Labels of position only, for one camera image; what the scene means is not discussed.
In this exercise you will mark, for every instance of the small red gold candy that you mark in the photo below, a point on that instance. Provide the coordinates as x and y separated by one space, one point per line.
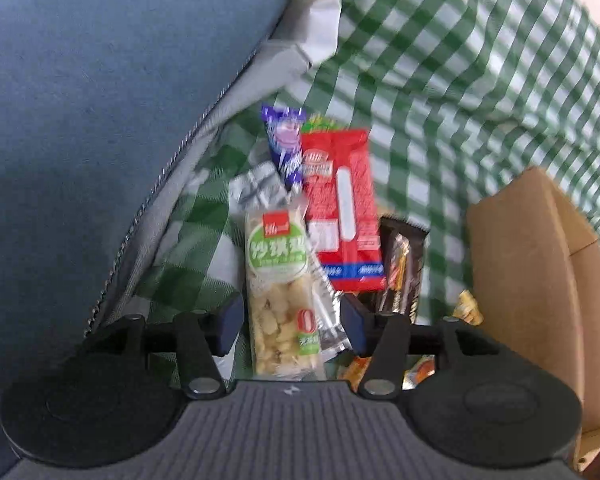
355 371

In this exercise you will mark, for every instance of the green white checkered cloth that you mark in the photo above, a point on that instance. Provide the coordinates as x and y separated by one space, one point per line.
460 96

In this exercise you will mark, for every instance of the dark brown chocolate bar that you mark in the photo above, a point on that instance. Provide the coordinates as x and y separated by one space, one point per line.
402 250

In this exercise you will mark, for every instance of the brown cardboard box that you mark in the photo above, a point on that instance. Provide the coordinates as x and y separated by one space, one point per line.
536 273

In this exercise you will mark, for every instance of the white printed sheet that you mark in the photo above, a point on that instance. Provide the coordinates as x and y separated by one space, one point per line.
305 37

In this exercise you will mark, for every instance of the green label rice cracker pack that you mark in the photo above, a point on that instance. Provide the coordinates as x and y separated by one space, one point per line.
285 343

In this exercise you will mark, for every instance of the purple candy wrapper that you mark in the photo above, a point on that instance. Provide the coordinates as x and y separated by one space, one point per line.
283 127

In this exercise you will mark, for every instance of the round sesame cracker pack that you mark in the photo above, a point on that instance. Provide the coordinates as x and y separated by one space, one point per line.
320 123

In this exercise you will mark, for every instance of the red biscuit pack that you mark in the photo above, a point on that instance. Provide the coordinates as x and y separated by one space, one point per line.
342 217

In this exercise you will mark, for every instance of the clear pack small cookies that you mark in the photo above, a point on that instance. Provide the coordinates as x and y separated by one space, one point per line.
261 187

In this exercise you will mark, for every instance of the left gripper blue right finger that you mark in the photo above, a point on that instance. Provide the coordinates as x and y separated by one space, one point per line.
358 323

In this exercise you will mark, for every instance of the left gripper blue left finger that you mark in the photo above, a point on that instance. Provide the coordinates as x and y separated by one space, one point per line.
228 323

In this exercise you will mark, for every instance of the yellow cake snack wrapper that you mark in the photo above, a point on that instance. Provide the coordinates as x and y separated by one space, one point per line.
467 309

